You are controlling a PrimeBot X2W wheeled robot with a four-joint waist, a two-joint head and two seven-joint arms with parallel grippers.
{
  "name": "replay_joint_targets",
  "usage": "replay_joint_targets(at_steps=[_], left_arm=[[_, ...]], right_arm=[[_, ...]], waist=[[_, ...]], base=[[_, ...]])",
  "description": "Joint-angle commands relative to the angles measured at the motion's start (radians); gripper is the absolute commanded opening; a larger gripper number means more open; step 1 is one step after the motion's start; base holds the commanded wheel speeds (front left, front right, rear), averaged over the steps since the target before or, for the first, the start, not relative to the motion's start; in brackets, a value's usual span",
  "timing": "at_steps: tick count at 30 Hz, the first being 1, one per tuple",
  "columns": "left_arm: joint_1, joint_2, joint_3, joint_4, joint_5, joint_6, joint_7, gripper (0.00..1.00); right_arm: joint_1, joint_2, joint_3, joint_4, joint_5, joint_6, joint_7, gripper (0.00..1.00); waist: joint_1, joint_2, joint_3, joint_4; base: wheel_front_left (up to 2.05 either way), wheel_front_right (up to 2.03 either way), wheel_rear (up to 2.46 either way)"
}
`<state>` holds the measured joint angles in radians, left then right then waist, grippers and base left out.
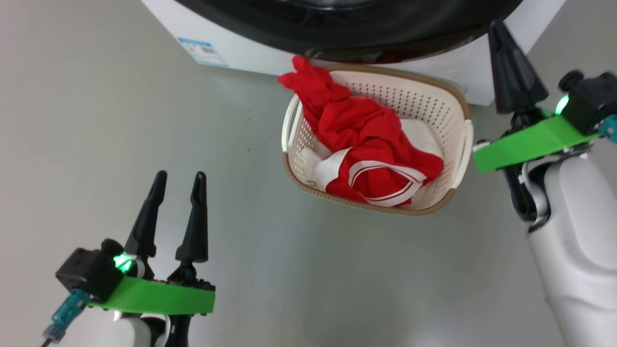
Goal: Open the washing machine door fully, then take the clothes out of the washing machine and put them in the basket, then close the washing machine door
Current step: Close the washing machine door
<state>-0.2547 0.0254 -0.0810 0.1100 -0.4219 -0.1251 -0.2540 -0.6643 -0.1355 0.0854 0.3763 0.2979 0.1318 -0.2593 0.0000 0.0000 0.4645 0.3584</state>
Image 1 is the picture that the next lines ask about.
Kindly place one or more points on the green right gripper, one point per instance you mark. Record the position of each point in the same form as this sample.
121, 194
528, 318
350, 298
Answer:
530, 142

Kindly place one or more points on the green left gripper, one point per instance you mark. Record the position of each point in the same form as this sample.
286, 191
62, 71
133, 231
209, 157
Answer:
159, 299

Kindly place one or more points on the red and white garment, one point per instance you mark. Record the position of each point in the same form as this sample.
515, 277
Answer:
361, 130

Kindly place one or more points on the black round glass washer door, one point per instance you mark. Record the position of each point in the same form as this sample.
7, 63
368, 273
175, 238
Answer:
337, 24

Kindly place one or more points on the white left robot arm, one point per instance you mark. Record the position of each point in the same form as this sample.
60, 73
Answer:
135, 332

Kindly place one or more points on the cream perforated basket brown rim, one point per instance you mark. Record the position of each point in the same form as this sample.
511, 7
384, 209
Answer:
424, 101

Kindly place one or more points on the white front-load washing machine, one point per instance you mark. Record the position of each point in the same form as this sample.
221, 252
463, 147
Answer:
250, 55

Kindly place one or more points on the blue energy label sticker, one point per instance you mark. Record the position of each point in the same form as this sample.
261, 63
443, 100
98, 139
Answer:
202, 52

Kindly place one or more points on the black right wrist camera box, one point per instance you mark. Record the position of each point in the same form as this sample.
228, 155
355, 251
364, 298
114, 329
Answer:
593, 101

